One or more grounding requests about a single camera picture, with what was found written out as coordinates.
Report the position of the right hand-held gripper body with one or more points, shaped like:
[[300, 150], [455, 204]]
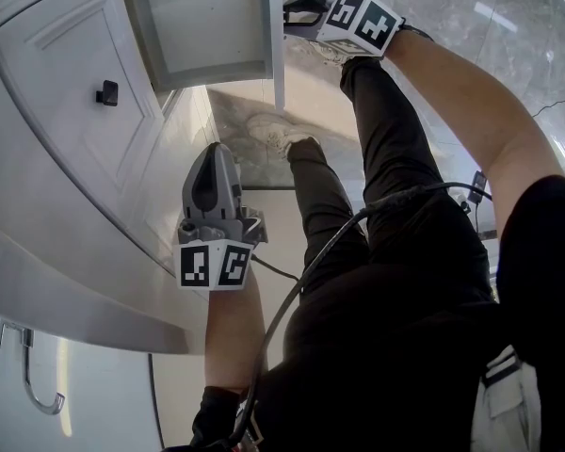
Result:
[[362, 21]]

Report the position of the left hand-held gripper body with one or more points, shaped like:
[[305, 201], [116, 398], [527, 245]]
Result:
[[207, 266]]

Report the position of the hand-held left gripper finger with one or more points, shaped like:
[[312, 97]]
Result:
[[188, 196], [230, 182]]

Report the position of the person's left forearm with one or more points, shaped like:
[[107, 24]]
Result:
[[230, 337]]

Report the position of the person's right forearm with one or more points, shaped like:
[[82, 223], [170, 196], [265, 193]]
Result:
[[475, 111]]

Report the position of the person's right shoe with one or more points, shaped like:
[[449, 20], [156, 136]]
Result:
[[332, 54]]

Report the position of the person's shoe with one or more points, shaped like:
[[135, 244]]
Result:
[[332, 54], [273, 134]]

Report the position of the person's left shoe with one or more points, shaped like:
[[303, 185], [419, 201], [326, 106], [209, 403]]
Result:
[[273, 134]]

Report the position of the white sink cabinet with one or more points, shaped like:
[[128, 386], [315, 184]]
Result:
[[183, 125]]

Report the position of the person's left leg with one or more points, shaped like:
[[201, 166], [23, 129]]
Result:
[[320, 196]]

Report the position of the person's leg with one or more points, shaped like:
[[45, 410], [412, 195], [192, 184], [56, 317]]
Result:
[[320, 196], [391, 125]]

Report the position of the person's right leg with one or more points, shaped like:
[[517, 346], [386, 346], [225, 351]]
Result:
[[391, 125]]

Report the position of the black power adapter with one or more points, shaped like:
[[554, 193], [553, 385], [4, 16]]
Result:
[[478, 186]]

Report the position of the chrome faucet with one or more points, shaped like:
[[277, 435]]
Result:
[[27, 370]]

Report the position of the person's black shirt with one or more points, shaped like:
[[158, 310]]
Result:
[[405, 346]]

